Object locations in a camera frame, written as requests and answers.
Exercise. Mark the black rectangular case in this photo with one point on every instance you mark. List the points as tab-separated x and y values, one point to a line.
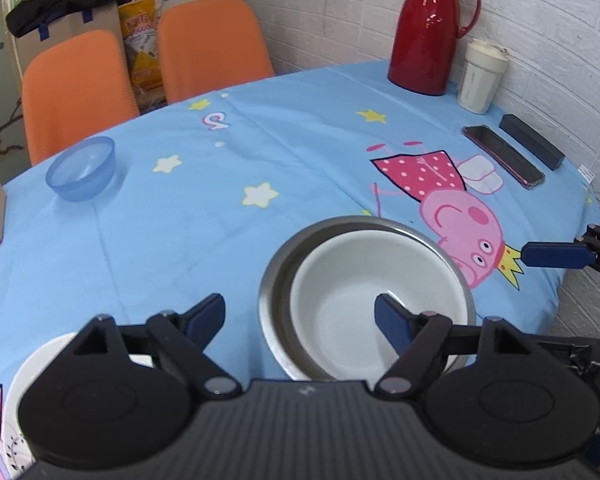
530	141

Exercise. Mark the yellow snack bag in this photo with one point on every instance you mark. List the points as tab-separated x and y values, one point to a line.
142	60

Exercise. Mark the blue plastic bowl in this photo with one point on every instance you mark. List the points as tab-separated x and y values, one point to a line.
80	175

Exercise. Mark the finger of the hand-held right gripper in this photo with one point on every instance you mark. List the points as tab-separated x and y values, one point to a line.
580	346
555	255

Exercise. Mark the white tumbler cup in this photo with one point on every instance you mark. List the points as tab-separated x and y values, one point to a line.
477	85

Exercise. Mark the stainless steel bowl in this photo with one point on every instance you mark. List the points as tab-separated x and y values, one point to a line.
275	300

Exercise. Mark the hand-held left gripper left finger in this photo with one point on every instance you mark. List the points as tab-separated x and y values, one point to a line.
207	317

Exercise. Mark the white plate black bird print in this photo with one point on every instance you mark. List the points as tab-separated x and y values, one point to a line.
40	365

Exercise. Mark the white ceramic bowl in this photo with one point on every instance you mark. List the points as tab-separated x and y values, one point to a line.
340	310

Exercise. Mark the black smartphone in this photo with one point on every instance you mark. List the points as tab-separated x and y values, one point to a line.
505	157

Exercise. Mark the orange chair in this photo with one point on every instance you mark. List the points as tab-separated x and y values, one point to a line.
75	90
205	45

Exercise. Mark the black cloth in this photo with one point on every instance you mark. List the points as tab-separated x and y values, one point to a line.
60	5

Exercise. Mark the blue cartoon pig tablecloth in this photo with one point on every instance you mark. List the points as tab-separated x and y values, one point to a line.
230	135

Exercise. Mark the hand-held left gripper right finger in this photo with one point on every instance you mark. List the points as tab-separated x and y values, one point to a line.
392	320

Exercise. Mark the brown paper bag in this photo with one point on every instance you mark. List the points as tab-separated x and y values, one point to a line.
65	27

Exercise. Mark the red thermos jug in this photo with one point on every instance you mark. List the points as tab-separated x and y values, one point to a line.
420	35

